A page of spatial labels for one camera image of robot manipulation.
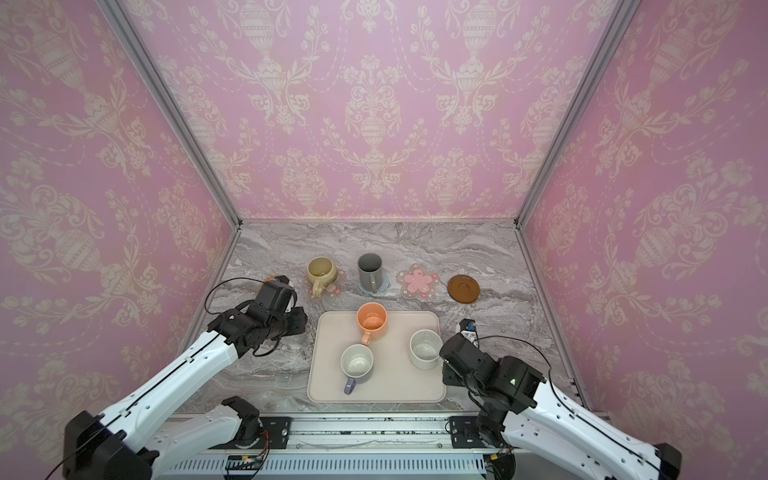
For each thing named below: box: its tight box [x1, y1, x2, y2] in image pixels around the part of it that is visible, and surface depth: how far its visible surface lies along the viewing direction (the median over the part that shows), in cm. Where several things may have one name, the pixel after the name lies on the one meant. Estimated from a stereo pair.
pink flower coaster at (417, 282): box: [396, 263, 440, 299], surface depth 105 cm
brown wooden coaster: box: [447, 274, 481, 304], surface depth 103 cm
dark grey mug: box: [358, 252, 383, 293], surface depth 97 cm
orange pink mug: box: [356, 302, 388, 346], surface depth 88 cm
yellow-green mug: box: [306, 256, 338, 298], surface depth 98 cm
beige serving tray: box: [307, 311, 446, 403], surface depth 87 cm
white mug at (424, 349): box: [409, 329, 444, 371], surface depth 83 cm
